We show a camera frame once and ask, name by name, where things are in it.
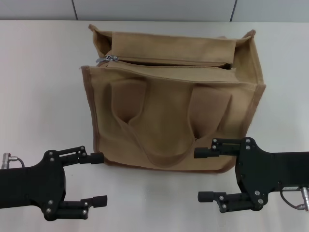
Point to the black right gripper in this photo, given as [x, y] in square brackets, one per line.
[272, 171]

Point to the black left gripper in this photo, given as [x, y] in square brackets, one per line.
[36, 186]

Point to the khaki canvas food bag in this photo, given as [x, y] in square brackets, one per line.
[164, 116]

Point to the silver metal zipper pull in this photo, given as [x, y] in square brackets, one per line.
[109, 58]

